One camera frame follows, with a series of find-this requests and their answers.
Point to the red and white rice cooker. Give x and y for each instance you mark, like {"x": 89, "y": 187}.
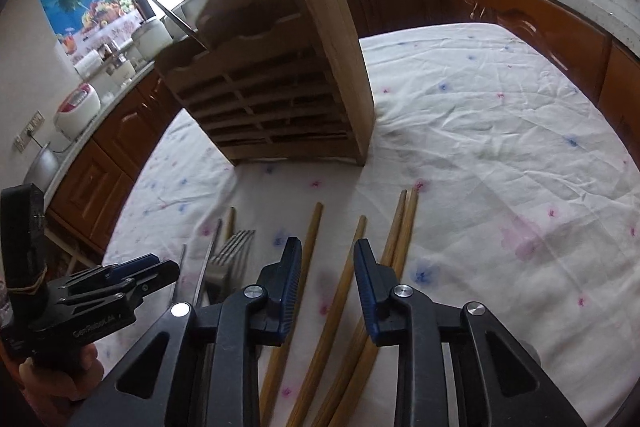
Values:
{"x": 72, "y": 109}

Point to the floral white tablecloth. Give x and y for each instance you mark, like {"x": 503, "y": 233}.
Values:
{"x": 475, "y": 157}

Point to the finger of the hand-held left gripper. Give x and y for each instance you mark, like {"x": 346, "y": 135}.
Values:
{"x": 135, "y": 264}
{"x": 160, "y": 274}

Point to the white wall socket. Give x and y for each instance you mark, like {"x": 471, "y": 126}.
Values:
{"x": 35, "y": 122}

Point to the wooden utensil holder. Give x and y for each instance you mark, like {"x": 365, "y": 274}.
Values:
{"x": 280, "y": 92}

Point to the metal cooking pot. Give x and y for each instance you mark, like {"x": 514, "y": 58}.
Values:
{"x": 42, "y": 169}

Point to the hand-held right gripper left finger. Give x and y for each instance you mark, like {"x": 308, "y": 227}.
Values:
{"x": 292, "y": 287}

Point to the person's left hand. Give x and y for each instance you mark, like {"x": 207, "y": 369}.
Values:
{"x": 50, "y": 387}

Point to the wooden base cabinets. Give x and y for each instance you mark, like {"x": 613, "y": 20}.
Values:
{"x": 525, "y": 17}

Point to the metal fork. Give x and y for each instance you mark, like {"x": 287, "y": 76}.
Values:
{"x": 232, "y": 252}

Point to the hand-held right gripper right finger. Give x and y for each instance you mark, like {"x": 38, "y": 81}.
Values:
{"x": 365, "y": 297}

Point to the tall white rice cooker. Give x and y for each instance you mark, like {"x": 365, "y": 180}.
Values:
{"x": 150, "y": 39}

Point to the tropical fruit wall poster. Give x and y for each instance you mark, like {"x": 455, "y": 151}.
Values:
{"x": 85, "y": 2}

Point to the long dark metal utensil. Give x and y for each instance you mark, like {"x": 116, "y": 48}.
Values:
{"x": 170, "y": 14}

